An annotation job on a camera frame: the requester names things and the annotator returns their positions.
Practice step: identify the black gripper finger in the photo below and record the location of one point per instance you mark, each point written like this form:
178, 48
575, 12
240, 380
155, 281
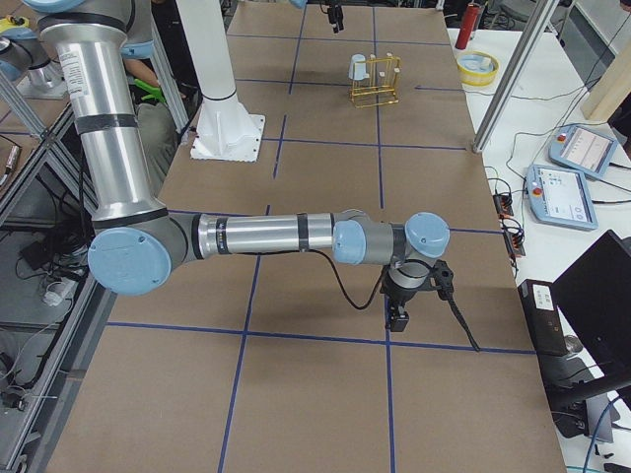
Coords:
336, 27

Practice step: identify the light blue plastic cup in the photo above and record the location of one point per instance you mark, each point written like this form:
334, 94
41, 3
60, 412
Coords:
358, 68

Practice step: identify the blue tape strip lengthwise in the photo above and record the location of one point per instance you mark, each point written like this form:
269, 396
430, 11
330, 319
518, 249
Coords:
389, 393

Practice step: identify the red bottle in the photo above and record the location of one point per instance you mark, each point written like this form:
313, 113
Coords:
467, 25

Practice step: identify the yellow rimmed tape roll bowl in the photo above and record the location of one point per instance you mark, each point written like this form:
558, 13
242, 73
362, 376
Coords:
476, 68

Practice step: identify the person in dark clothes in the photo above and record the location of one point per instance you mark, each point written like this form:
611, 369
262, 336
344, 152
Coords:
155, 122

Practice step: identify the orange black connector block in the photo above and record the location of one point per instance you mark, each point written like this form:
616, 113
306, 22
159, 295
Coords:
503, 203

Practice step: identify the upper teach pendant tablet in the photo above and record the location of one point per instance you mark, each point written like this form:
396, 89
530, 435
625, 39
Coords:
581, 148

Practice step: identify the teach pendant tablet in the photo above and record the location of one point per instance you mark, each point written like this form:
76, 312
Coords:
581, 148
560, 197

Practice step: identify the lower teach pendant tablet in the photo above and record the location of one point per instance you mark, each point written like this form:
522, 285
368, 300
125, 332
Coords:
560, 197

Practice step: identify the wooden board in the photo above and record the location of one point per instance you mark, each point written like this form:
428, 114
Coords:
611, 90

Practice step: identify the black monitor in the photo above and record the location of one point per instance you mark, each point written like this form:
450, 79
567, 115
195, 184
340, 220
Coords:
594, 296

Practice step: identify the blue tape strip crosswise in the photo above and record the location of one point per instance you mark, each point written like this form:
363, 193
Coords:
331, 339

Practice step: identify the black computer box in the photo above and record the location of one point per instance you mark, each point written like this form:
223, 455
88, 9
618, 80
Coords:
542, 318

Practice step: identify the white power strip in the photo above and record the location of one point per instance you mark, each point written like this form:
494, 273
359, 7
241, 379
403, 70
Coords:
57, 292

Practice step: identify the yellow wire cup holder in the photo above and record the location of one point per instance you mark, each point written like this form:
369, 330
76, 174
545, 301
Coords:
383, 82

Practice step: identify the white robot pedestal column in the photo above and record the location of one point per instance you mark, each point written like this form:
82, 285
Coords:
225, 131

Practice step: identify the aluminium frame post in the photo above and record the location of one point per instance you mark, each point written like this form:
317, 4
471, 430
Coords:
535, 27

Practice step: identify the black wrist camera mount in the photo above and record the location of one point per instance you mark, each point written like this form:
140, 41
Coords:
400, 300

